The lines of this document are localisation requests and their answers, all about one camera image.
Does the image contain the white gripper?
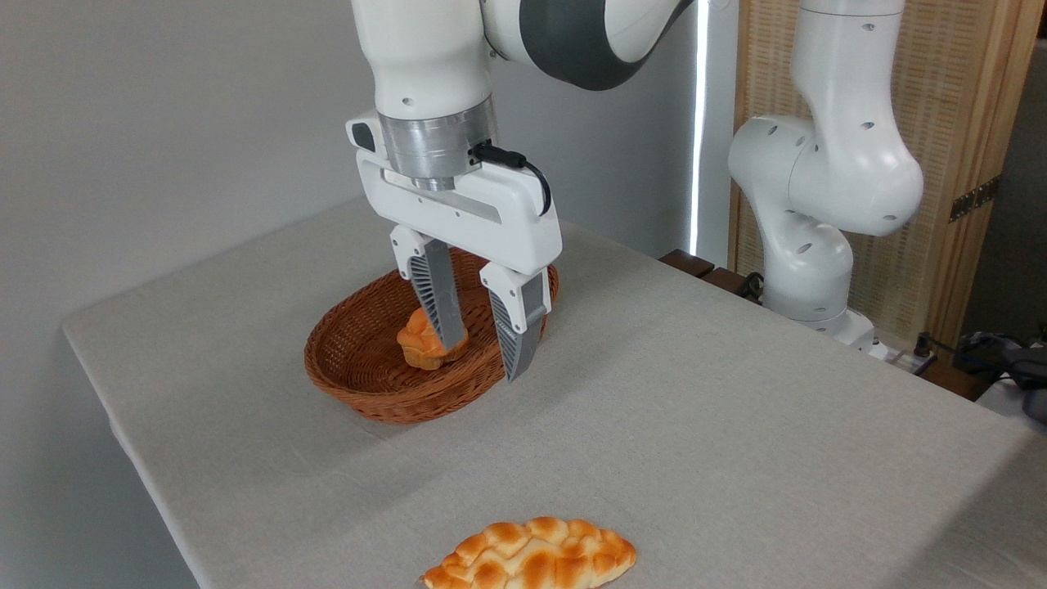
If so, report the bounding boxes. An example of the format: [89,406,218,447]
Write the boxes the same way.
[356,151,564,383]

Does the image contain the long braided bread loaf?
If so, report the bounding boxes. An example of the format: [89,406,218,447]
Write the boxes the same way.
[420,516,638,589]

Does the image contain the small round bread piece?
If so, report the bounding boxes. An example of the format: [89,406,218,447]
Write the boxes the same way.
[396,307,470,371]

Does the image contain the brown wicker oval basket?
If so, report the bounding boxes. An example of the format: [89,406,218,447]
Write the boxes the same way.
[304,248,560,425]

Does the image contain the dark brown wooden slat table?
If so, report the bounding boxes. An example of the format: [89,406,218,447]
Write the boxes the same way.
[658,249,992,402]

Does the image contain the grey linen tablecloth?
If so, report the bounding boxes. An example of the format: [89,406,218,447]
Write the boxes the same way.
[61,196,1047,589]

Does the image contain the bright vertical light strip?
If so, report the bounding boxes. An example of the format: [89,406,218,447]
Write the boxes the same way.
[690,0,711,256]

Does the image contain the white power strip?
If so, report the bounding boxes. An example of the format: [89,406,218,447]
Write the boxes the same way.
[865,339,938,378]

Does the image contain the dark metal screen hinge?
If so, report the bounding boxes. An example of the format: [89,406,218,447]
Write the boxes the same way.
[949,176,1000,223]

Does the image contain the wooden rattan folding screen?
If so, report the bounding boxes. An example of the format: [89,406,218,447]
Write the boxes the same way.
[728,0,1047,353]

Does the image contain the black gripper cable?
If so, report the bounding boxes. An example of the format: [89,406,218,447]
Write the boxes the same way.
[472,143,554,218]

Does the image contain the dark grey cable bundle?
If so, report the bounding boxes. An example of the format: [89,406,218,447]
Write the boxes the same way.
[932,326,1047,424]

